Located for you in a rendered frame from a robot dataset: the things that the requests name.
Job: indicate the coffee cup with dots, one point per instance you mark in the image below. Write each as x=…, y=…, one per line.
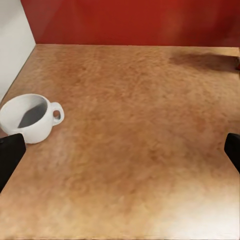
x=30, y=115

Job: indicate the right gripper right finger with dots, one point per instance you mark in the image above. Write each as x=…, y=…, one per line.
x=232, y=149

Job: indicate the fridge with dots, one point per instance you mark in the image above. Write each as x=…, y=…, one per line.
x=16, y=43

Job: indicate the countertop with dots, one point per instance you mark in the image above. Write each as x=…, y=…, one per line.
x=140, y=152

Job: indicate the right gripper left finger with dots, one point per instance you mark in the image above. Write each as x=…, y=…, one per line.
x=12, y=149

